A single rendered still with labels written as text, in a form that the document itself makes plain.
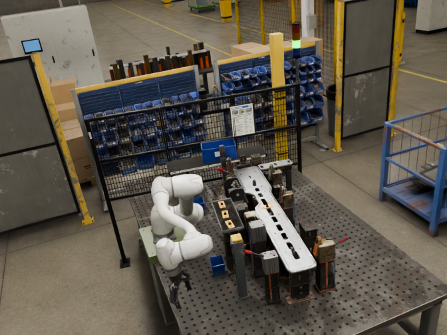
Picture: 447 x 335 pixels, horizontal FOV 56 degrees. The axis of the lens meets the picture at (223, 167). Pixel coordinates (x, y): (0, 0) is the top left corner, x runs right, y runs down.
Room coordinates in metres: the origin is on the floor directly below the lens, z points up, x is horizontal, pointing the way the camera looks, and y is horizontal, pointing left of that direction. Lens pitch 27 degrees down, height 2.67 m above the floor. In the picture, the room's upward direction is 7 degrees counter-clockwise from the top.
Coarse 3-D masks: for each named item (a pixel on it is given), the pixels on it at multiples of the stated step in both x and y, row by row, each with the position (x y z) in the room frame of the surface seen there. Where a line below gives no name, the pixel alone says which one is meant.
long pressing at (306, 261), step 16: (240, 176) 3.09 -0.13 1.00; (256, 176) 3.06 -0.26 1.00; (256, 192) 2.80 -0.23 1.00; (256, 208) 2.57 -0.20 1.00; (272, 208) 2.55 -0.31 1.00; (272, 224) 2.36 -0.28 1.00; (288, 224) 2.34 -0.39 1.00; (272, 240) 2.18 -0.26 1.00; (288, 240) 2.17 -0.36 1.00; (288, 256) 2.01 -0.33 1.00; (304, 256) 1.99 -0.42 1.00
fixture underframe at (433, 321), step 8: (440, 304) 1.89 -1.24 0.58; (416, 312) 1.83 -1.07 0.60; (424, 312) 1.92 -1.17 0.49; (432, 312) 1.88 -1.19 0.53; (400, 320) 1.79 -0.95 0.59; (408, 320) 2.09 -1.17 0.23; (424, 320) 1.91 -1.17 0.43; (432, 320) 1.88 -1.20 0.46; (408, 328) 2.03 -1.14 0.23; (416, 328) 2.02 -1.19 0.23; (424, 328) 1.90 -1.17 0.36; (432, 328) 1.88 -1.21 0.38
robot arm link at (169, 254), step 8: (160, 240) 1.78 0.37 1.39; (168, 240) 1.77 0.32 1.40; (160, 248) 1.73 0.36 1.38; (168, 248) 1.73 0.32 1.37; (176, 248) 1.75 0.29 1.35; (160, 256) 1.72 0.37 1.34; (168, 256) 1.72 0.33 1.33; (176, 256) 1.73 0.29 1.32; (160, 264) 1.74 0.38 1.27; (168, 264) 1.72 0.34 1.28; (176, 264) 1.73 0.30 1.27
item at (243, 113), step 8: (240, 104) 3.60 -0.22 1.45; (248, 104) 3.61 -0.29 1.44; (232, 112) 3.58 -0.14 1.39; (240, 112) 3.59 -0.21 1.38; (248, 112) 3.61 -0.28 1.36; (232, 120) 3.58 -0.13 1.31; (240, 120) 3.59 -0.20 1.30; (248, 120) 3.61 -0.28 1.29; (232, 128) 3.58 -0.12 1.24; (240, 128) 3.59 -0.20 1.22; (248, 128) 3.60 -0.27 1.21; (232, 136) 3.58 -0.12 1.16
